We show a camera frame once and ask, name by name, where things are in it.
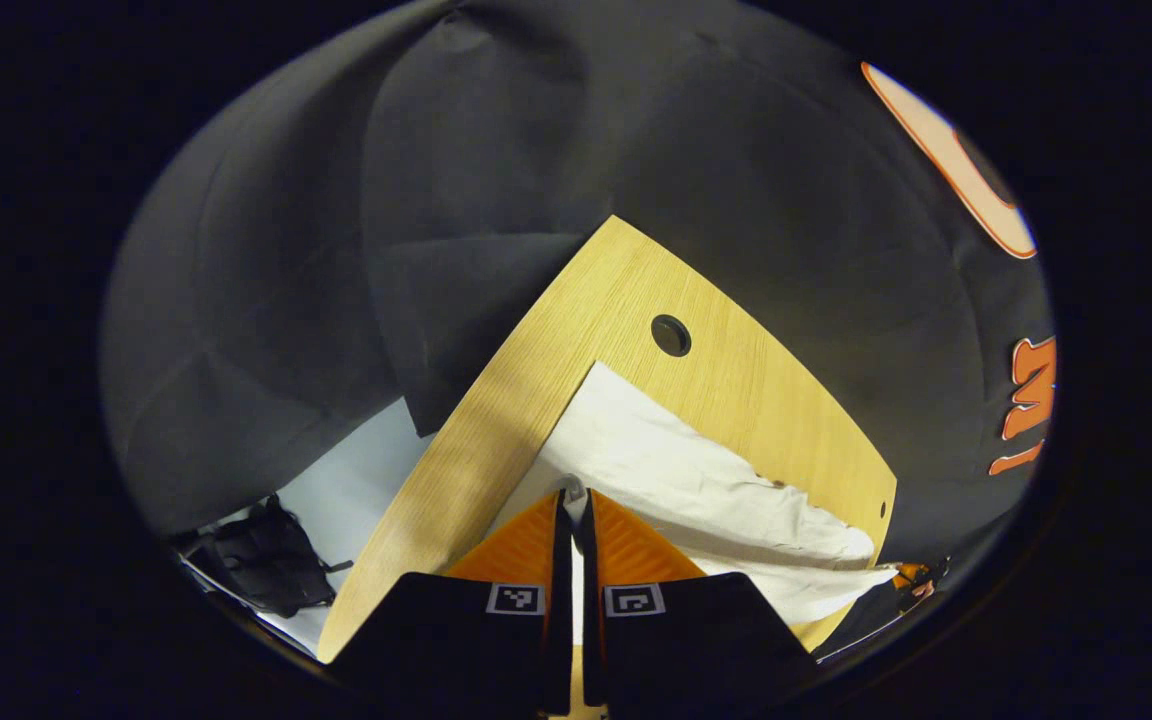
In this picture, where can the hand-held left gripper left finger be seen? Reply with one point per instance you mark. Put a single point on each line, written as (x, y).
(561, 560)

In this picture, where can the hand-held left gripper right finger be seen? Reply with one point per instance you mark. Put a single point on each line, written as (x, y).
(588, 560)

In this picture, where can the white jeans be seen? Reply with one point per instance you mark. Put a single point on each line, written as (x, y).
(656, 460)

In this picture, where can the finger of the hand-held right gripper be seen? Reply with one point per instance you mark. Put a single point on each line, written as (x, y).
(914, 578)

